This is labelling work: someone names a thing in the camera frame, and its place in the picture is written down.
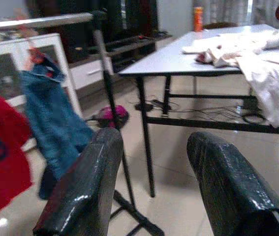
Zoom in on red FILA t-shirt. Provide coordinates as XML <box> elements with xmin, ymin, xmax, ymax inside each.
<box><xmin>0</xmin><ymin>88</ymin><xmax>35</xmax><ymax>236</ymax></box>

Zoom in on grey folding table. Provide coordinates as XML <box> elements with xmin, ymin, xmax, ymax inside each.
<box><xmin>118</xmin><ymin>24</ymin><xmax>279</xmax><ymax>207</ymax></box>

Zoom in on orange cylindrical can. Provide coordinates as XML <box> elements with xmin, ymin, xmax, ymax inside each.
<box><xmin>193</xmin><ymin>6</ymin><xmax>204</xmax><ymax>32</ymax></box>

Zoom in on white drawer unit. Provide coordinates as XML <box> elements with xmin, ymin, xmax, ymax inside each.
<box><xmin>70</xmin><ymin>59</ymin><xmax>115</xmax><ymax>91</ymax></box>

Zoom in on white glass door cabinet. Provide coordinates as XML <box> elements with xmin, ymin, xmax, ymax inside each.
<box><xmin>0</xmin><ymin>33</ymin><xmax>83</xmax><ymax>118</ymax></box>

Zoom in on beige cream towel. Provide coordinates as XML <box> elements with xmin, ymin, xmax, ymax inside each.
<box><xmin>194</xmin><ymin>48</ymin><xmax>243</xmax><ymax>68</ymax></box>

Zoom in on cream trousers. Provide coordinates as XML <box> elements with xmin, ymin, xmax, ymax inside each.
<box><xmin>182</xmin><ymin>30</ymin><xmax>279</xmax><ymax>54</ymax></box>

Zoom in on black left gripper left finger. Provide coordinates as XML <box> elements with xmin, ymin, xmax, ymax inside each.
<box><xmin>32</xmin><ymin>127</ymin><xmax>124</xmax><ymax>236</ymax></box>

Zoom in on black steel clothes rack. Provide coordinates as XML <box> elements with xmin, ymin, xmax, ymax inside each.
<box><xmin>0</xmin><ymin>9</ymin><xmax>166</xmax><ymax>236</ymax></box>

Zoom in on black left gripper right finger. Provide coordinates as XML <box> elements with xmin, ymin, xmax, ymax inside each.
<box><xmin>186</xmin><ymin>131</ymin><xmax>279</xmax><ymax>236</ymax></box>

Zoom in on blue denim garment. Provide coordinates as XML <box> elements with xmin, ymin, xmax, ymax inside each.
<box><xmin>20</xmin><ymin>53</ymin><xmax>95</xmax><ymax>200</ymax></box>

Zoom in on white t-shirt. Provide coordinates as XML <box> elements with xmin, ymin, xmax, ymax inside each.
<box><xmin>235</xmin><ymin>49</ymin><xmax>279</xmax><ymax>127</ymax></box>

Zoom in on black low media cabinet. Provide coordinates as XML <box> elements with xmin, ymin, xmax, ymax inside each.
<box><xmin>31</xmin><ymin>0</ymin><xmax>173</xmax><ymax>72</ymax></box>

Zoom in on pink vacuum cleaner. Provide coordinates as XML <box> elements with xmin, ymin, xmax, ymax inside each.
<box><xmin>85</xmin><ymin>104</ymin><xmax>130</xmax><ymax>128</ymax></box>

